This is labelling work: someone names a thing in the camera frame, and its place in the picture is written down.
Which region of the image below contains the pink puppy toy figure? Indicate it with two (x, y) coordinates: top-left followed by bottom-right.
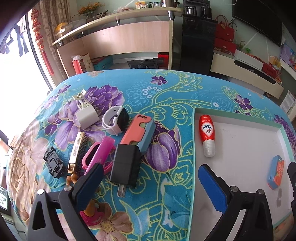
(66, 173), (104, 226)

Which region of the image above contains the black toy car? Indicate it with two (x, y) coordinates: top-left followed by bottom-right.
(43, 146), (66, 178)

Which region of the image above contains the gold harmonica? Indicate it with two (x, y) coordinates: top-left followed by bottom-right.
(67, 132), (88, 175)

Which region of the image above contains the black power adapter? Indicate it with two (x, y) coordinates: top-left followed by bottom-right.
(110, 144), (142, 197)

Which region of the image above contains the white charger cube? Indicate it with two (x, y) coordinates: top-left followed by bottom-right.
(76, 100), (99, 130)

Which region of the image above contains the white smartwatch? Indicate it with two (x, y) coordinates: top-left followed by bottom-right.
(101, 105), (130, 136)

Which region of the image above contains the cream hair claw clip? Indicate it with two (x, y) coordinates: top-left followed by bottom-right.
(72, 89), (91, 110)

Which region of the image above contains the orange blue carrot toy knife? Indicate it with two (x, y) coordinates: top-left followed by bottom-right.
(120, 114), (156, 155)

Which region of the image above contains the small orange blue toy box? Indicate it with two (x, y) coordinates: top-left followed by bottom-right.
(267, 155), (285, 190)

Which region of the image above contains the white tray with teal rim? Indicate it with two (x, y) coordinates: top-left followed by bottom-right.
(193, 108), (294, 228)

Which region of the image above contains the red white small bottle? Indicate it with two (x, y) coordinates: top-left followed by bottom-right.
(199, 114), (215, 158)

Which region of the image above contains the cream tv cabinet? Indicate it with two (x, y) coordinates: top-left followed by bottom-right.
(211, 51), (284, 99)

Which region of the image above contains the floral blue tablecloth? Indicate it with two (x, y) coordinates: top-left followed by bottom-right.
(6, 69), (295, 240)

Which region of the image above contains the red gift box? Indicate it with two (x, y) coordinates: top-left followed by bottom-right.
(214, 38), (236, 56)

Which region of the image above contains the red gift bag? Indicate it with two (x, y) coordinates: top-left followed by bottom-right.
(215, 15), (234, 42)

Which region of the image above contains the black television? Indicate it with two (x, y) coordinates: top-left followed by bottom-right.
(232, 0), (282, 47)

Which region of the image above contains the red paper bag on floor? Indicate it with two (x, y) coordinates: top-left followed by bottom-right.
(71, 53), (94, 74)

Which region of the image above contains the black tea bar machine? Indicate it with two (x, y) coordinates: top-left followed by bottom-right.
(180, 1), (217, 75)

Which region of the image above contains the black bag on floor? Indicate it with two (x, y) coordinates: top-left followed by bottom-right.
(127, 58), (164, 69)

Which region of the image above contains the wooden bar counter shelf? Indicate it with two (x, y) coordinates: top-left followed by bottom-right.
(53, 8), (183, 77)

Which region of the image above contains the yellow flower bouquet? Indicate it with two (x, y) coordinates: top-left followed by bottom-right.
(78, 2), (105, 22)

